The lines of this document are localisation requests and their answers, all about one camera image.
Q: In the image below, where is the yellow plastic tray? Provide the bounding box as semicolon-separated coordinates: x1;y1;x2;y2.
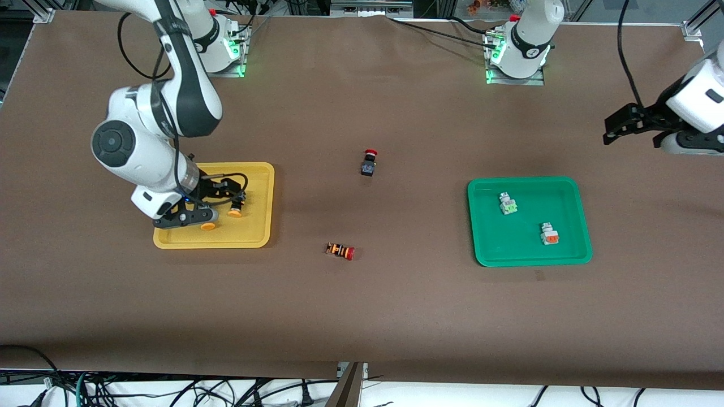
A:
153;162;275;249

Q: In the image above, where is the green plastic tray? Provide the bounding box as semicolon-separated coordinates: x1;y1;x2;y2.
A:
467;176;593;267

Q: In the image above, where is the brown table cover sheet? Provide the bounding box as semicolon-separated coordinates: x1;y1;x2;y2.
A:
0;11;724;391

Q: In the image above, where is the table support beam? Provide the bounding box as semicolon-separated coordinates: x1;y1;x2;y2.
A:
325;362;368;407

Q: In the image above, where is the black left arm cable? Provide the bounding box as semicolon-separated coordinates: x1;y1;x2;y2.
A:
618;0;645;108

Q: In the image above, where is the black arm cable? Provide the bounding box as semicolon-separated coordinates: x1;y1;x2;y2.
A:
618;0;645;108
117;10;248;200

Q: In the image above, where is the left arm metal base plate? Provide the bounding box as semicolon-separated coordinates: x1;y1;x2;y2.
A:
485;31;545;86

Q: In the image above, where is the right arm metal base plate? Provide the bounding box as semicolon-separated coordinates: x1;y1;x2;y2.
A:
206;23;249;78

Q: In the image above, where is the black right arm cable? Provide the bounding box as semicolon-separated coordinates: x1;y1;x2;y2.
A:
117;10;248;200

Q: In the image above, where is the black cable on table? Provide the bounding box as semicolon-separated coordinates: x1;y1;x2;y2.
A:
387;16;498;49

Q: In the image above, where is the thick black floor cable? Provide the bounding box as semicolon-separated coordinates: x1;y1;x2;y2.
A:
0;344;60;391

